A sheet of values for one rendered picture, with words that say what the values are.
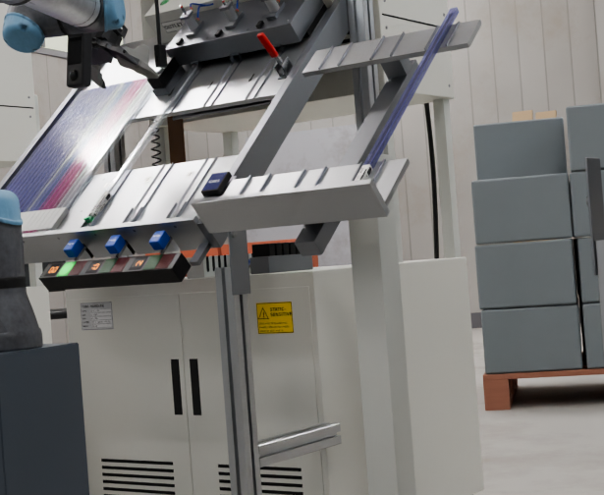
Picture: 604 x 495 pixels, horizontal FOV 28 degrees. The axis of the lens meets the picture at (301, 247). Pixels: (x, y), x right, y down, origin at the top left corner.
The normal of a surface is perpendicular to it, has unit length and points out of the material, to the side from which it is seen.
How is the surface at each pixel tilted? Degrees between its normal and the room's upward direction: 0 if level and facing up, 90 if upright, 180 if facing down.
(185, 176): 43
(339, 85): 90
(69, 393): 90
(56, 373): 90
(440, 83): 90
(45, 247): 133
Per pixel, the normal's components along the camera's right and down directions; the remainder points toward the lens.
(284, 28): -0.37, 0.70
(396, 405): 0.81, -0.07
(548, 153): -0.19, 0.00
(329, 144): -0.44, -0.10
